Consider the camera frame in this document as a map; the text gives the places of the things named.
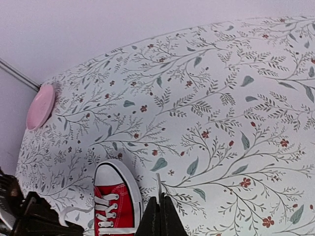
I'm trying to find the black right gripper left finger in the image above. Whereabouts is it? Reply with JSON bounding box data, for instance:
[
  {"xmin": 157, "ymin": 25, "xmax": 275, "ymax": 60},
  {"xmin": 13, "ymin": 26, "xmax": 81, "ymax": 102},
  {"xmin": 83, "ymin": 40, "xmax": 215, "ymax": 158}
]
[{"xmin": 138, "ymin": 197, "xmax": 160, "ymax": 236}]

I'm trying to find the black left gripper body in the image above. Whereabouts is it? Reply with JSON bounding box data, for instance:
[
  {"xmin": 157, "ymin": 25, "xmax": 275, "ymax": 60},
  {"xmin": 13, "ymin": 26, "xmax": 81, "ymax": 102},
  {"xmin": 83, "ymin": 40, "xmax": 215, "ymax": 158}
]
[{"xmin": 0, "ymin": 171, "xmax": 84, "ymax": 236}]

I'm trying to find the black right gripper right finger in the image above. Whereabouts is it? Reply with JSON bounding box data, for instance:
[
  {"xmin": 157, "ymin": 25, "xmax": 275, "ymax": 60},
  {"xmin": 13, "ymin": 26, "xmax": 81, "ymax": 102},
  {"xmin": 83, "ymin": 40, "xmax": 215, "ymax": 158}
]
[{"xmin": 160, "ymin": 193, "xmax": 187, "ymax": 236}]

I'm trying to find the red canvas sneaker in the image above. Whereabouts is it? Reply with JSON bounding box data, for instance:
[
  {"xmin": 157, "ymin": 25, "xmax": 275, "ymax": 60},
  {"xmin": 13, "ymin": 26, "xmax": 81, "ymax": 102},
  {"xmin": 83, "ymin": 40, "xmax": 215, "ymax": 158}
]
[{"xmin": 92, "ymin": 159, "xmax": 143, "ymax": 236}]

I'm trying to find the pink plastic plate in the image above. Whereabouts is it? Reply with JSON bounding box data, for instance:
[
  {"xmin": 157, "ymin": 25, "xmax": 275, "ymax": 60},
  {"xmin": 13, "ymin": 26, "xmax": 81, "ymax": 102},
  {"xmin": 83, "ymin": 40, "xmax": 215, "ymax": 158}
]
[{"xmin": 26, "ymin": 85, "xmax": 55, "ymax": 131}]

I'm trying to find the floral patterned table mat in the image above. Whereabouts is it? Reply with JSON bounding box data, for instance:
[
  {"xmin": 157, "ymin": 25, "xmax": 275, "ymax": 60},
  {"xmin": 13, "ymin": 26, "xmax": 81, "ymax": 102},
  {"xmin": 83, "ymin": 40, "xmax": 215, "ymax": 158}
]
[{"xmin": 16, "ymin": 16, "xmax": 315, "ymax": 236}]

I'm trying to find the left aluminium frame post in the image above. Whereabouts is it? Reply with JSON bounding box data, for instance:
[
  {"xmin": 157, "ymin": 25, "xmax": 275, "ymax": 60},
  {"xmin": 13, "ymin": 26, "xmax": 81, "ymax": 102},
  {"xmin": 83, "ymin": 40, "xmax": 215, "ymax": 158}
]
[{"xmin": 0, "ymin": 59, "xmax": 40, "ymax": 91}]

